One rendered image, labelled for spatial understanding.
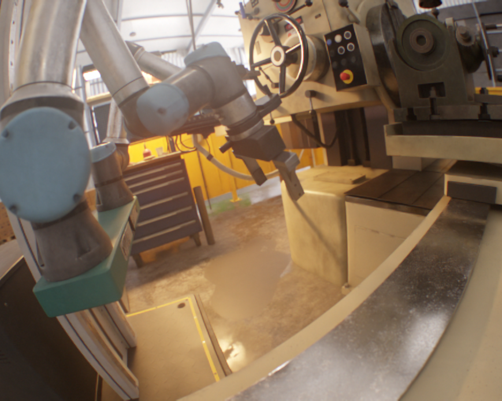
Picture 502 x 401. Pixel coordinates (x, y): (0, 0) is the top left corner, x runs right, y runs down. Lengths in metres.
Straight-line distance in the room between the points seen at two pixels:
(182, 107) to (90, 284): 0.30
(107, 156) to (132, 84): 0.45
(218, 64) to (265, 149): 0.17
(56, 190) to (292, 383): 0.32
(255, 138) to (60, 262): 0.38
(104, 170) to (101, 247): 0.49
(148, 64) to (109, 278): 0.72
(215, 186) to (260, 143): 3.23
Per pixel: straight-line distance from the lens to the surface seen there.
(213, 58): 0.42
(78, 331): 0.70
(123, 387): 0.85
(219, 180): 3.64
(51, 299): 0.45
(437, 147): 0.77
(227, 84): 0.42
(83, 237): 0.42
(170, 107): 0.35
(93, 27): 0.52
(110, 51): 0.49
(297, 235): 1.66
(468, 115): 0.78
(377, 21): 1.19
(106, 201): 0.88
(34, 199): 0.27
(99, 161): 0.89
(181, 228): 2.34
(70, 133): 0.26
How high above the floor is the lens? 0.99
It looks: 16 degrees down
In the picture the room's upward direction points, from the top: 11 degrees counter-clockwise
